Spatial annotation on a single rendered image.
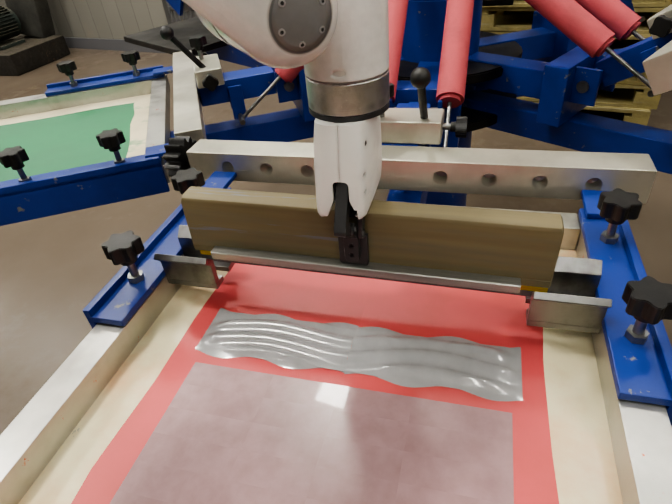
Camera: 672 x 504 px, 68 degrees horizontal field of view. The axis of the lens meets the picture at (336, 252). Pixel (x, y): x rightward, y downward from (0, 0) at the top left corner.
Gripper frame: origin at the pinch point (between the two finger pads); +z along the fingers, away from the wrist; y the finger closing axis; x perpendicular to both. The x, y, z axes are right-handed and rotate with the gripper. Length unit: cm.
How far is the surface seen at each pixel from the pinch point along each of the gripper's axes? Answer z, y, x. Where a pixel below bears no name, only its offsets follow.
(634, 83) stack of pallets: 75, -275, 97
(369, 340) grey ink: 9.5, 6.1, 2.2
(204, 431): 10.4, 20.1, -11.5
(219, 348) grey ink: 10.1, 10.0, -14.6
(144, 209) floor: 106, -153, -162
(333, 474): 10.3, 21.7, 2.1
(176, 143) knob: 1.3, -23.8, -36.5
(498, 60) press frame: 3, -75, 15
